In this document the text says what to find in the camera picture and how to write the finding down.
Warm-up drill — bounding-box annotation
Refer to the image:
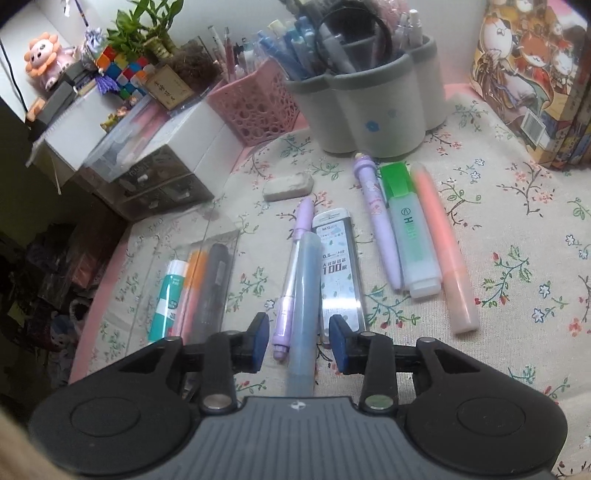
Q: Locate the white drawer organizer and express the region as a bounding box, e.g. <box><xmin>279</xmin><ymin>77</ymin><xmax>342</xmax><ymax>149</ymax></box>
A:
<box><xmin>76</xmin><ymin>99</ymin><xmax>245</xmax><ymax>222</ymax></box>

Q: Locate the purple mechanical pencil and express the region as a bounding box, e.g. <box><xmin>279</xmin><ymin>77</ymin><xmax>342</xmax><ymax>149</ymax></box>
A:
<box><xmin>272</xmin><ymin>198</ymin><xmax>315</xmax><ymax>363</ymax></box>

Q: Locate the orange pink lion toy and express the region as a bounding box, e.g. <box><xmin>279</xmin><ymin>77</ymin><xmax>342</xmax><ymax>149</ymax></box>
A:
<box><xmin>24</xmin><ymin>31</ymin><xmax>77</xmax><ymax>90</ymax></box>

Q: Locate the black marker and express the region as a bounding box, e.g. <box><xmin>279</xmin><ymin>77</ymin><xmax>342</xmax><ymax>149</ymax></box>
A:
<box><xmin>187</xmin><ymin>242</ymin><xmax>232</xmax><ymax>344</ymax></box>

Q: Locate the illustrated spine book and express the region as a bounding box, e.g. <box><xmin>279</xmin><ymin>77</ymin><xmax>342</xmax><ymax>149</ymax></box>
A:
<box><xmin>551</xmin><ymin>88</ymin><xmax>591</xmax><ymax>169</ymax></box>

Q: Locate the bunch of pencils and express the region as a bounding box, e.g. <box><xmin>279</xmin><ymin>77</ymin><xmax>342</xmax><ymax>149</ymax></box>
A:
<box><xmin>208</xmin><ymin>25</ymin><xmax>259</xmax><ymax>84</ymax></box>

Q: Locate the bunch of pens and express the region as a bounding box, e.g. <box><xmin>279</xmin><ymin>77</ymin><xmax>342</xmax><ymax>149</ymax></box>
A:
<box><xmin>256</xmin><ymin>0</ymin><xmax>426</xmax><ymax>79</ymax></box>

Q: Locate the blue plush doll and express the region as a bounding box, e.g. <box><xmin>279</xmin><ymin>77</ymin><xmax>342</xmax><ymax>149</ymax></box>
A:
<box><xmin>48</xmin><ymin>314</ymin><xmax>81</xmax><ymax>354</ymax></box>

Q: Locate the clear lidded storage box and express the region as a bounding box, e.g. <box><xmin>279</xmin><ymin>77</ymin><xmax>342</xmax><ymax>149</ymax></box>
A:
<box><xmin>81</xmin><ymin>104</ymin><xmax>185</xmax><ymax>183</ymax></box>

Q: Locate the glass vase brown label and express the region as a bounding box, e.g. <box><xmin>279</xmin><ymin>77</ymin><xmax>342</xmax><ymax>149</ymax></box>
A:
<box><xmin>154</xmin><ymin>41</ymin><xmax>222</xmax><ymax>112</ymax></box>

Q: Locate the purple tassel pouch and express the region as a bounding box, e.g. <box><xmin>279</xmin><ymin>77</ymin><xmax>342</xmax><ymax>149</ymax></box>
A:
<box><xmin>78</xmin><ymin>0</ymin><xmax>121</xmax><ymax>93</ymax></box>

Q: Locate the clear pencil lead case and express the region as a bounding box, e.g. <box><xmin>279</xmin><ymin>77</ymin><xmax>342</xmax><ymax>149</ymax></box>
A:
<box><xmin>311</xmin><ymin>209</ymin><xmax>368</xmax><ymax>347</ymax></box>

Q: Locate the white storage box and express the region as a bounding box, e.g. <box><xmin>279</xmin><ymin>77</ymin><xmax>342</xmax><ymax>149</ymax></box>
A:
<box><xmin>25</xmin><ymin>90</ymin><xmax>153</xmax><ymax>185</ymax></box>

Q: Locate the grey flower-shaped pen holder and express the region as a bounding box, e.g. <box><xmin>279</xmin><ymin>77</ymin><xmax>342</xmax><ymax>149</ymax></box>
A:
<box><xmin>283</xmin><ymin>34</ymin><xmax>448</xmax><ymax>160</ymax></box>

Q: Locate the purple cartoon pen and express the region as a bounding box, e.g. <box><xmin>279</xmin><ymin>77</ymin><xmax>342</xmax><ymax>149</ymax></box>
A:
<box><xmin>353</xmin><ymin>152</ymin><xmax>402</xmax><ymax>291</ymax></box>

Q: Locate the cartoon cover book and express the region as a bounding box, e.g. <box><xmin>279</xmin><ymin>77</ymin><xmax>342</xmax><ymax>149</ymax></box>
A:
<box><xmin>468</xmin><ymin>0</ymin><xmax>591</xmax><ymax>162</ymax></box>

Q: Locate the black magnifying glass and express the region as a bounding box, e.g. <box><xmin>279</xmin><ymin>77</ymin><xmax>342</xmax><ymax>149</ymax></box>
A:
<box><xmin>318</xmin><ymin>0</ymin><xmax>393</xmax><ymax>75</ymax></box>

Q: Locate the orange cap highlighter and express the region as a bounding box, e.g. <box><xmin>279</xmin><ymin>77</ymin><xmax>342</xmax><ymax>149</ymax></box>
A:
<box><xmin>173</xmin><ymin>249</ymin><xmax>208</xmax><ymax>340</ymax></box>

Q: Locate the white eraser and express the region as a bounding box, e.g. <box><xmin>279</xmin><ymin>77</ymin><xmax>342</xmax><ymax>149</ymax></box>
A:
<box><xmin>262</xmin><ymin>172</ymin><xmax>315</xmax><ymax>202</ymax></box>

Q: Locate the pink highlighter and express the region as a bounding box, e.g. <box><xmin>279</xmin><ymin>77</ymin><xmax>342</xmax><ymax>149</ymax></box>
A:
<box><xmin>410</xmin><ymin>161</ymin><xmax>481</xmax><ymax>335</ymax></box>

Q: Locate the gold small figurine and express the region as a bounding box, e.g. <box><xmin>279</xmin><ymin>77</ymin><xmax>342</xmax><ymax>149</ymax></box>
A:
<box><xmin>99</xmin><ymin>108</ymin><xmax>127</xmax><ymax>132</ymax></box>

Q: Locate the dark grey box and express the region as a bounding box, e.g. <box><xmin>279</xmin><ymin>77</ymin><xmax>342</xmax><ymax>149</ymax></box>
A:
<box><xmin>60</xmin><ymin>60</ymin><xmax>100</xmax><ymax>93</ymax></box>

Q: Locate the colourful puzzle cube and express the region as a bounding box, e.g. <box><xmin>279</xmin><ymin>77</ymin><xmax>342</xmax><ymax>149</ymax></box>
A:
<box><xmin>95</xmin><ymin>45</ymin><xmax>153</xmax><ymax>100</ymax></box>

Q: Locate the green cap highlighter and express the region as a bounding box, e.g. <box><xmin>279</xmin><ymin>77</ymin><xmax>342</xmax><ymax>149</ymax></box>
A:
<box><xmin>379</xmin><ymin>161</ymin><xmax>441</xmax><ymax>301</ymax></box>

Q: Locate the green white glue stick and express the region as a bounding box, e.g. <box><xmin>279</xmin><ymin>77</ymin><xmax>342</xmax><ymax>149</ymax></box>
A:
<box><xmin>148</xmin><ymin>260</ymin><xmax>188</xmax><ymax>343</ymax></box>

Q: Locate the black box orange label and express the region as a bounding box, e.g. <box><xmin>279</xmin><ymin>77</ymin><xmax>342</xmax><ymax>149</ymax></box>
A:
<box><xmin>25</xmin><ymin>85</ymin><xmax>77</xmax><ymax>139</ymax></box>

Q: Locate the clear plastic pencil case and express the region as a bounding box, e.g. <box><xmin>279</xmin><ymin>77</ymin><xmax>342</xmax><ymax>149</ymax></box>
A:
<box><xmin>131</xmin><ymin>208</ymin><xmax>243</xmax><ymax>352</ymax></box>

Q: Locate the green bamboo plant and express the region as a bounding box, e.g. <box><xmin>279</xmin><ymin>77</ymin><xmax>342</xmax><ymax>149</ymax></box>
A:
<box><xmin>108</xmin><ymin>0</ymin><xmax>183</xmax><ymax>58</ymax></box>

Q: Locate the light blue pen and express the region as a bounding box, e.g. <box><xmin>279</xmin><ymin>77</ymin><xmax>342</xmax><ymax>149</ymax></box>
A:
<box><xmin>286</xmin><ymin>232</ymin><xmax>322</xmax><ymax>398</ymax></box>

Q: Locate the pink perforated pen holder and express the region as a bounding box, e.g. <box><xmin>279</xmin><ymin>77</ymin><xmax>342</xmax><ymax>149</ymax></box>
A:
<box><xmin>208</xmin><ymin>60</ymin><xmax>308</xmax><ymax>147</ymax></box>

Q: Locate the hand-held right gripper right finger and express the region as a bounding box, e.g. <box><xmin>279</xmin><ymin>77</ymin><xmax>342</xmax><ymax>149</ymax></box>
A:
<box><xmin>328</xmin><ymin>315</ymin><xmax>478</xmax><ymax>414</ymax></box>

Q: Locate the floral tablecloth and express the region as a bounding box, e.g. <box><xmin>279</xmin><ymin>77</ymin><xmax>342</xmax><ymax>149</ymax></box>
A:
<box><xmin>69</xmin><ymin>88</ymin><xmax>591</xmax><ymax>480</ymax></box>

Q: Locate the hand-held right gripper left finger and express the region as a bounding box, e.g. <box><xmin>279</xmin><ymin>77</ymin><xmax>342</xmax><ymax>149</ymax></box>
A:
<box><xmin>115</xmin><ymin>312</ymin><xmax>271</xmax><ymax>412</ymax></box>

